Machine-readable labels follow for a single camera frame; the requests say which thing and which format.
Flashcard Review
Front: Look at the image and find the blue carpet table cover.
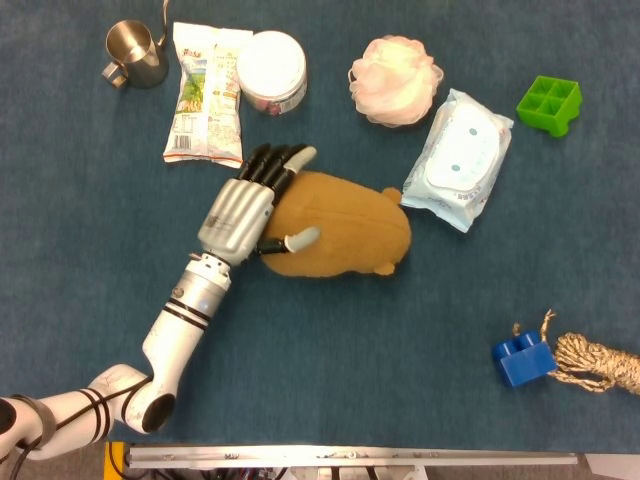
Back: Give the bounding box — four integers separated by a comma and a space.
0, 0, 640, 454

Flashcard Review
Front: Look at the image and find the beige braided rope bundle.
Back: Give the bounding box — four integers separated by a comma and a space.
511, 308, 640, 396

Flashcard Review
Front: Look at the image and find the white snack bag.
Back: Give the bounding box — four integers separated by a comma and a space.
162, 21, 254, 170

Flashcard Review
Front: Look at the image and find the pink bath loofah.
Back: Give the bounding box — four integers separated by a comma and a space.
347, 34, 445, 128

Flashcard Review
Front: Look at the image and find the steel gooseneck pitcher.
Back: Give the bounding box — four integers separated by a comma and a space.
101, 0, 172, 90

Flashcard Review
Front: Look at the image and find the light blue wet wipes pack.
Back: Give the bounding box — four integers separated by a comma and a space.
400, 88, 515, 234

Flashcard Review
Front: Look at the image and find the clear round plastic jar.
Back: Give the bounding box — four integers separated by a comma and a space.
236, 30, 309, 117

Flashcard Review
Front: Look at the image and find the blue plastic building block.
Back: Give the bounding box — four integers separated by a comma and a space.
490, 331, 559, 390

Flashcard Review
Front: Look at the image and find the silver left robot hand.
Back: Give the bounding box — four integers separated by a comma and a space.
196, 143, 322, 266

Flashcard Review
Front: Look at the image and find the green plastic building block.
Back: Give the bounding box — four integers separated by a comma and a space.
515, 75, 584, 140

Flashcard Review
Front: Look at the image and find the aluminium frame rail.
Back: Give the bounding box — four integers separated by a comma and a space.
124, 444, 592, 470

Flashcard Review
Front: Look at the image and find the brown plush toy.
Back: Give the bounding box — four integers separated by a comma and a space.
261, 169, 414, 279

